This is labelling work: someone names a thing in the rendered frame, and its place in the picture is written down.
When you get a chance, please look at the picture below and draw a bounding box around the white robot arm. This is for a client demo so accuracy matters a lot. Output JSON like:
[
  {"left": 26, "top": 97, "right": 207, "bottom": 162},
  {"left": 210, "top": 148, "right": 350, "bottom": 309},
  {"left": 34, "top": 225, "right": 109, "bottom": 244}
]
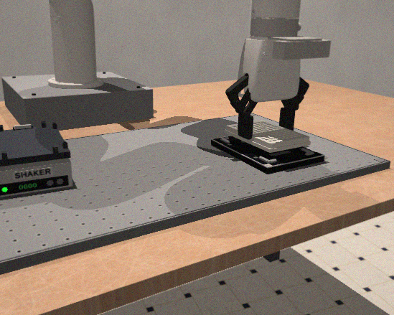
[{"left": 48, "top": 0, "right": 331, "bottom": 89}]

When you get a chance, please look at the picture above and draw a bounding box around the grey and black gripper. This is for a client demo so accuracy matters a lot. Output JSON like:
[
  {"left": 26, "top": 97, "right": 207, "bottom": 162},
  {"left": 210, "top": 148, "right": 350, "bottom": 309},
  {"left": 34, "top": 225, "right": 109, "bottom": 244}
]
[{"left": 225, "top": 35, "right": 309, "bottom": 140}]

